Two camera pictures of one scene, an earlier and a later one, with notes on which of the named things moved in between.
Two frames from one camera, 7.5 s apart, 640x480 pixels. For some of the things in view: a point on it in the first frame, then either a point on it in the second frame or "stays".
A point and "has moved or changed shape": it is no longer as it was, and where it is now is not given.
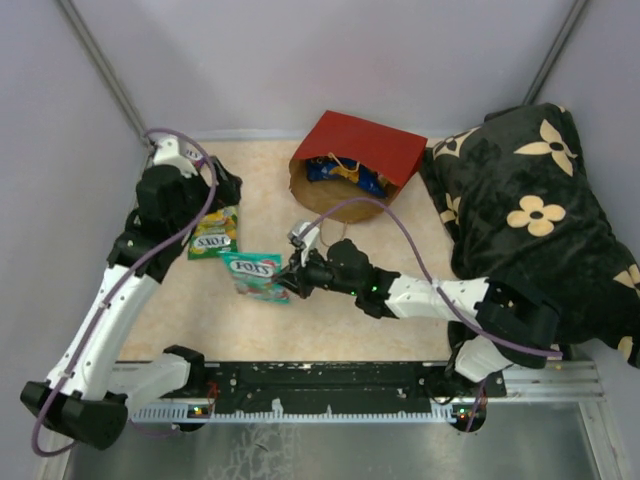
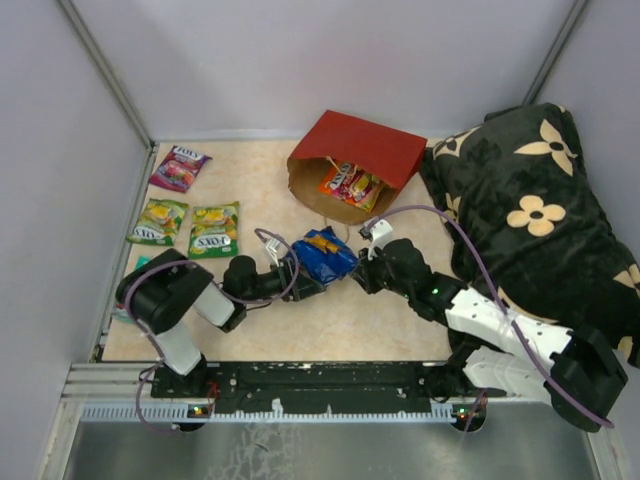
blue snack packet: [361, 175] has moved or changed shape
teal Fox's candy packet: [252, 275] has moved or changed shape
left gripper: [227, 190] -> [306, 287]
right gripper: [291, 279] -> [365, 268]
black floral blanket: [521, 210] stays
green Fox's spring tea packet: [214, 232] stays
